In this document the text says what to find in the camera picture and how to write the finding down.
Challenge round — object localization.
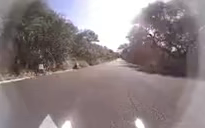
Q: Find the grey asphalt road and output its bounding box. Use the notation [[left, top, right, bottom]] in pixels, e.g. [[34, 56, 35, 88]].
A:
[[0, 58, 205, 128]]

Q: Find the row of trees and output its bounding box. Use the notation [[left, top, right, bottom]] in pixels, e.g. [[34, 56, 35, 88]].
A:
[[117, 0, 205, 80], [0, 0, 120, 76]]

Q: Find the robot's own part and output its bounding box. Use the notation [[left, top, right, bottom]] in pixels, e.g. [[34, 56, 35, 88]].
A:
[[134, 117, 146, 128], [61, 119, 73, 128]]

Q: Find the dry grass verge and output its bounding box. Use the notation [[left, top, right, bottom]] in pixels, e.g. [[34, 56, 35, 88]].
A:
[[0, 58, 118, 84]]

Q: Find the white painted road marking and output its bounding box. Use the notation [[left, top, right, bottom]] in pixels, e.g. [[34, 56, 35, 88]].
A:
[[38, 114, 59, 128]]

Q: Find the white painted edge line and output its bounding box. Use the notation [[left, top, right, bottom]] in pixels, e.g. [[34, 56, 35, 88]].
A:
[[0, 68, 74, 87]]

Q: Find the small white marker post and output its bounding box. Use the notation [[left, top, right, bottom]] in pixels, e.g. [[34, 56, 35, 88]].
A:
[[38, 63, 45, 73]]

